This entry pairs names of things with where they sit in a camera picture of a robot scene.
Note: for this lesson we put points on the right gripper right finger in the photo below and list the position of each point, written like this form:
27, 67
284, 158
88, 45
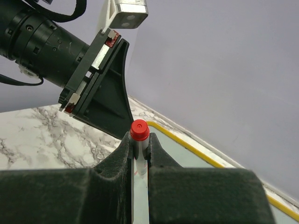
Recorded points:
179, 195

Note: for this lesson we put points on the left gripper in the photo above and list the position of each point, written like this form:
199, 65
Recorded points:
96, 98

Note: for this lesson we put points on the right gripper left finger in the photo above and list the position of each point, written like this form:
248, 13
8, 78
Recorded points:
102, 194

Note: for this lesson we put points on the red and white marker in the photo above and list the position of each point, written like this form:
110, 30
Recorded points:
140, 133

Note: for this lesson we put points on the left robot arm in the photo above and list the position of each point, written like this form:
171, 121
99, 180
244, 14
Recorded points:
37, 44

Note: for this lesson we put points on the yellow framed whiteboard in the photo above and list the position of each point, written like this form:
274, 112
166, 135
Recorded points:
188, 156

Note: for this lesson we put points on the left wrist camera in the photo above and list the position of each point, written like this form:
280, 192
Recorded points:
122, 14

